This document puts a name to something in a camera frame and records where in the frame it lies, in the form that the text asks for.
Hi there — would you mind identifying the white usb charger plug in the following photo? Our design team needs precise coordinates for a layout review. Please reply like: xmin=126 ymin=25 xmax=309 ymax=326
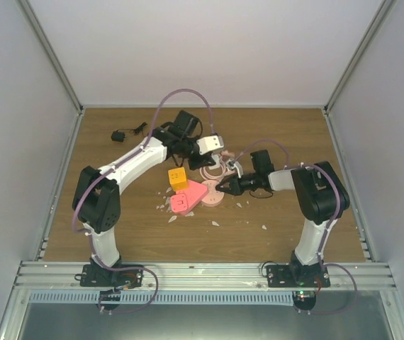
xmin=209 ymin=154 xmax=222 ymax=169

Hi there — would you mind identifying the round pink power strip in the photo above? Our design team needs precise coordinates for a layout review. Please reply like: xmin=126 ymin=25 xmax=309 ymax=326
xmin=200 ymin=150 xmax=237 ymax=208

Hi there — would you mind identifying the pink usb cable bundle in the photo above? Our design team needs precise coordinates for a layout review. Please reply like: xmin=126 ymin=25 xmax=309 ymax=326
xmin=215 ymin=150 xmax=237 ymax=171

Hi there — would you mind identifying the black power adapter with cable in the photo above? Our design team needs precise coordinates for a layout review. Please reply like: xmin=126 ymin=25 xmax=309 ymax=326
xmin=111 ymin=122 xmax=147 ymax=142

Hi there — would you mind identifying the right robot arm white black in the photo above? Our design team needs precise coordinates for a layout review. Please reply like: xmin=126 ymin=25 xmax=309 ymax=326
xmin=216 ymin=149 xmax=350 ymax=287

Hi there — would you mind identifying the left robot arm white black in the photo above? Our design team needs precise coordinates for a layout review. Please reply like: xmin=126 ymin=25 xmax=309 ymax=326
xmin=72 ymin=110 xmax=224 ymax=286

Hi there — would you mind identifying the yellow cube socket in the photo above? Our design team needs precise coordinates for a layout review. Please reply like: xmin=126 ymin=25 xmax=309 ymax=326
xmin=168 ymin=167 xmax=189 ymax=192

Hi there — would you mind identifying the pink triangular power socket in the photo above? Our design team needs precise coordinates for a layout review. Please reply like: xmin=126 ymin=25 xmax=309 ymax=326
xmin=170 ymin=180 xmax=208 ymax=215

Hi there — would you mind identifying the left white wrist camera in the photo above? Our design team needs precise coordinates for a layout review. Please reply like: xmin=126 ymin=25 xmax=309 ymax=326
xmin=196 ymin=135 xmax=225 ymax=155

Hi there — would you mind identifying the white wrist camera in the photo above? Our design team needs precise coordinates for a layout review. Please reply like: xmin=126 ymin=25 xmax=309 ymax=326
xmin=226 ymin=159 xmax=244 ymax=178
xmin=196 ymin=135 xmax=225 ymax=155

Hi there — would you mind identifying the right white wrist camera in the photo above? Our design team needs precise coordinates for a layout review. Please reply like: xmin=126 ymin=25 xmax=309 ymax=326
xmin=226 ymin=159 xmax=244 ymax=178

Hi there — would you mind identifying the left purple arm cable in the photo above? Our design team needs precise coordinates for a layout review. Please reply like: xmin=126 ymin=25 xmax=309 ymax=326
xmin=72 ymin=88 xmax=214 ymax=316

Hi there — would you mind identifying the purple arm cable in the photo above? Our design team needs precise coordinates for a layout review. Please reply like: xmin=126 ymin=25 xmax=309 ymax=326
xmin=237 ymin=138 xmax=358 ymax=316
xmin=72 ymin=88 xmax=214 ymax=316

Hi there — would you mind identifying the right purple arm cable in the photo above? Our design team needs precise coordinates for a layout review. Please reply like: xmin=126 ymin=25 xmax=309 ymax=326
xmin=237 ymin=138 xmax=358 ymax=316

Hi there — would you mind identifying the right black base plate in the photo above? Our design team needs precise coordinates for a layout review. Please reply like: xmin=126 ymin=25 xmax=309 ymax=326
xmin=264 ymin=263 xmax=331 ymax=289

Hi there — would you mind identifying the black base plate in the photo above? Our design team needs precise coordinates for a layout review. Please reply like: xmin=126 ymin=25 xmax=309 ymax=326
xmin=74 ymin=263 xmax=143 ymax=288
xmin=264 ymin=263 xmax=331 ymax=289

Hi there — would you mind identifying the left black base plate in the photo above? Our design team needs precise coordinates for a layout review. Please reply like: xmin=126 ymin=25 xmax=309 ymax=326
xmin=74 ymin=263 xmax=143 ymax=288

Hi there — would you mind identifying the aluminium front rail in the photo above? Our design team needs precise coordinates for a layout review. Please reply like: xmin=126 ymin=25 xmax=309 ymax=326
xmin=13 ymin=261 xmax=396 ymax=291

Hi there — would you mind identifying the slotted grey cable duct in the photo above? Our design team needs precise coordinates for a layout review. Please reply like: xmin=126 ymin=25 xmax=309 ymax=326
xmin=29 ymin=290 xmax=293 ymax=306

